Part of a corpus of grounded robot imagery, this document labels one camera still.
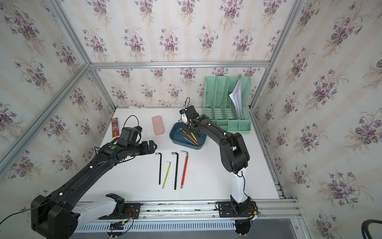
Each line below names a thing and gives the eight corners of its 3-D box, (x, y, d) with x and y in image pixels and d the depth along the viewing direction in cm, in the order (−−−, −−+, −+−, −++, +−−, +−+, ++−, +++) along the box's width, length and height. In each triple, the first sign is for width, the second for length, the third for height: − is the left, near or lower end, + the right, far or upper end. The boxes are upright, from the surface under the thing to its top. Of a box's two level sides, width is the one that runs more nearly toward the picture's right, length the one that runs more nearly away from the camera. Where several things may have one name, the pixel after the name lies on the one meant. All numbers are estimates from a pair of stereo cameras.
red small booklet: (113, 137, 105) (111, 135, 103) (113, 120, 115) (111, 118, 113) (119, 136, 106) (117, 133, 104) (118, 119, 116) (117, 117, 113)
